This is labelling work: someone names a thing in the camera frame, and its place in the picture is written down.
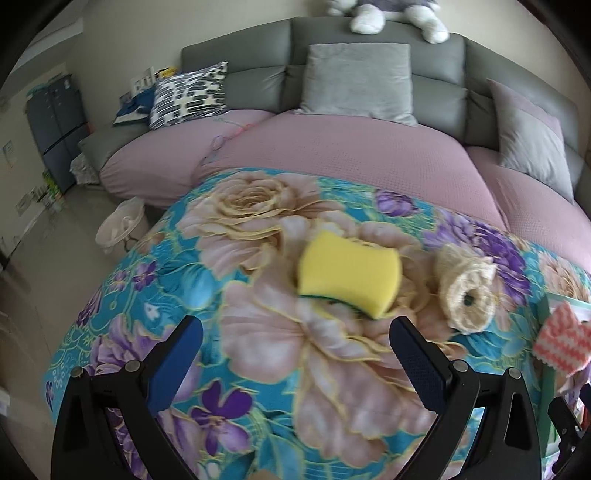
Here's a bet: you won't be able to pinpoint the cream crochet scrunchie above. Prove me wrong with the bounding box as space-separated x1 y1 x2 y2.
431 242 499 334

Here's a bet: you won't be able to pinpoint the plain grey pillow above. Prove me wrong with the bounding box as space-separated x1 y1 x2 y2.
293 44 419 126

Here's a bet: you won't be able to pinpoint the black white patterned pillow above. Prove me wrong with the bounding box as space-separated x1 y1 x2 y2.
148 61 229 130

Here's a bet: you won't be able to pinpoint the grey white plush dog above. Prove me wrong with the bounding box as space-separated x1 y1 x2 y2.
325 0 450 44

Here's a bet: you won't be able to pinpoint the coloured string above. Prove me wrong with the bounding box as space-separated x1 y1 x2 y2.
198 117 259 164

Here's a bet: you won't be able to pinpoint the floral blanket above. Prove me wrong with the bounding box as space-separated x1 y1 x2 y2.
41 166 591 480

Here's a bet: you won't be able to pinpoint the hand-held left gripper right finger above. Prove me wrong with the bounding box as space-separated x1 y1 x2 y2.
389 316 542 480

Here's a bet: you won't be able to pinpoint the white photo frames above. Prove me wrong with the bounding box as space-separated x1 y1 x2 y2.
131 69 157 93

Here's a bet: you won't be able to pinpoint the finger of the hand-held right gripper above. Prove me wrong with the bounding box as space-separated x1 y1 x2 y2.
548 394 591 480

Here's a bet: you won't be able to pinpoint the cream basket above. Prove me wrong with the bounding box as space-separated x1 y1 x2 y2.
95 197 151 254

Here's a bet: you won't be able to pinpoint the pink white striped fuzzy cloth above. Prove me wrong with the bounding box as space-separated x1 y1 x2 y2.
533 302 591 377

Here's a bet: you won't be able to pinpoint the teal cardboard box lid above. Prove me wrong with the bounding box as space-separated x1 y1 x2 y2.
536 292 591 480

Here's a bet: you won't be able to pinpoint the grey sofa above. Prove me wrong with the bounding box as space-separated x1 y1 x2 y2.
78 16 591 204

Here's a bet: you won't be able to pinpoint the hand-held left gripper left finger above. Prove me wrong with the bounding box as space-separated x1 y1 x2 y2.
52 315 205 480

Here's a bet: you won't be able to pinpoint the blue grey cabinet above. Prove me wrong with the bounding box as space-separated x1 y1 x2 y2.
25 76 88 195

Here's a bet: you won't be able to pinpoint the white lace cloth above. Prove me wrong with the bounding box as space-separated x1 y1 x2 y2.
69 154 102 185

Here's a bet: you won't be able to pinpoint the yellow sponge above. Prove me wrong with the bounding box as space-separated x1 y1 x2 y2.
297 231 402 320

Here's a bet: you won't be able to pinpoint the grey pillow with pink band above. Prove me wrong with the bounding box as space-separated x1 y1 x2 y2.
487 78 575 204

